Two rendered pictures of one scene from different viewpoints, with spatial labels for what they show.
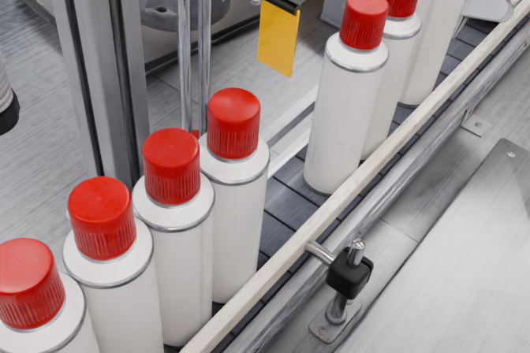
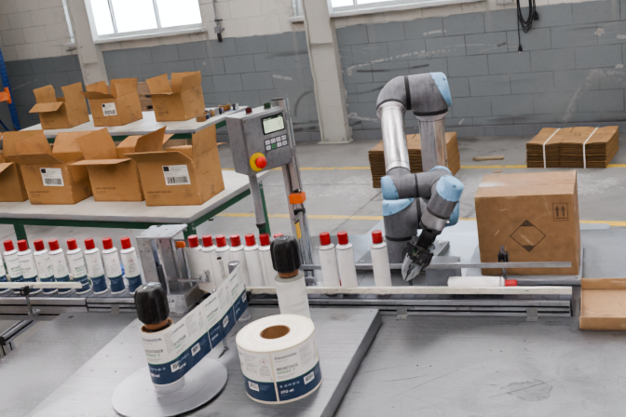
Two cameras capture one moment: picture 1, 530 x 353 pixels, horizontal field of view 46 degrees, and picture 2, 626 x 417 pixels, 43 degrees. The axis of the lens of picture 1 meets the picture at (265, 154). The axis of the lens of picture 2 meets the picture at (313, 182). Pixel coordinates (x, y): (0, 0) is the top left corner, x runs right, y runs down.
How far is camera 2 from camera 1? 2.44 m
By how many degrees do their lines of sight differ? 70
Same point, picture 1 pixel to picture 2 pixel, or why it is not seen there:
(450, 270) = (314, 313)
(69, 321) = (236, 248)
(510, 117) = (414, 321)
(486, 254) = (324, 316)
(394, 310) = not seen: hidden behind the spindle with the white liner
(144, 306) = (251, 262)
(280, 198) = not seen: hidden behind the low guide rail
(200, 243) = (263, 257)
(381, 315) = not seen: hidden behind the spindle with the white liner
